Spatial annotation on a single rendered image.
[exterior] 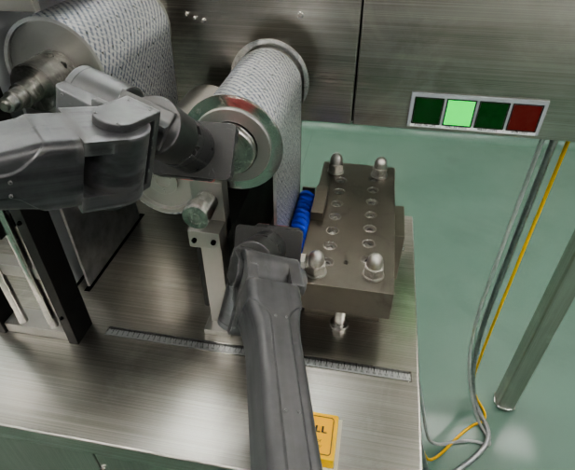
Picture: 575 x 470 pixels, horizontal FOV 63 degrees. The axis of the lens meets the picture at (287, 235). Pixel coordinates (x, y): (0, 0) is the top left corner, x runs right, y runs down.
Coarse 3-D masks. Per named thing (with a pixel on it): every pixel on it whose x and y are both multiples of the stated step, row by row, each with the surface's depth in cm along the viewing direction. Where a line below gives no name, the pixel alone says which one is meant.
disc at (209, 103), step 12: (216, 96) 63; (228, 96) 63; (192, 108) 65; (204, 108) 65; (240, 108) 64; (252, 108) 63; (264, 120) 64; (276, 132) 65; (276, 144) 66; (276, 156) 67; (276, 168) 68; (252, 180) 71; (264, 180) 70
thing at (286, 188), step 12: (300, 120) 89; (300, 132) 91; (288, 156) 79; (288, 168) 81; (288, 180) 82; (276, 192) 72; (288, 192) 84; (276, 204) 73; (288, 204) 85; (276, 216) 75; (288, 216) 87
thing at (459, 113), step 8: (448, 104) 91; (456, 104) 90; (464, 104) 90; (472, 104) 90; (448, 112) 91; (456, 112) 91; (464, 112) 91; (472, 112) 91; (448, 120) 92; (456, 120) 92; (464, 120) 92
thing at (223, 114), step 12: (216, 108) 64; (228, 108) 64; (204, 120) 65; (216, 120) 65; (228, 120) 65; (240, 120) 64; (252, 120) 64; (252, 132) 65; (264, 132) 65; (264, 144) 66; (264, 156) 67; (252, 168) 69; (264, 168) 68; (240, 180) 70
